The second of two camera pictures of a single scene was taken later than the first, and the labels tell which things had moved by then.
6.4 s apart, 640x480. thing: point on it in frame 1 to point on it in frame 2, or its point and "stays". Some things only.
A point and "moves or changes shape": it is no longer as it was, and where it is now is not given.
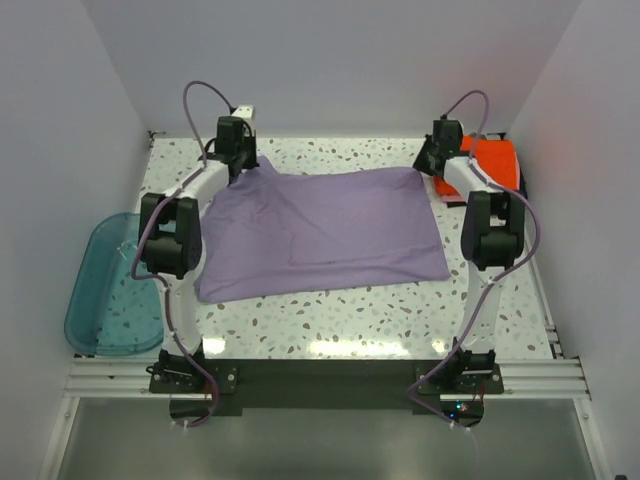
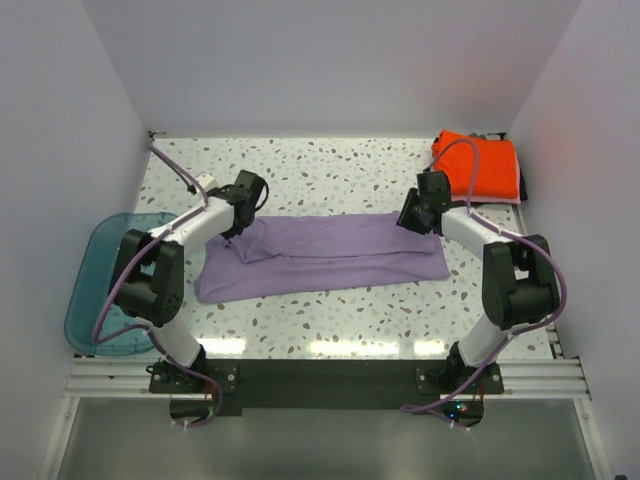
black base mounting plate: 329,384 stays
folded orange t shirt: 495,159 stays
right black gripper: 419,163 to 404,219
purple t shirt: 283,229 moves or changes shape
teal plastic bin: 108,312 stays
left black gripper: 250,140 to 230,233
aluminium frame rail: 129,379 stays
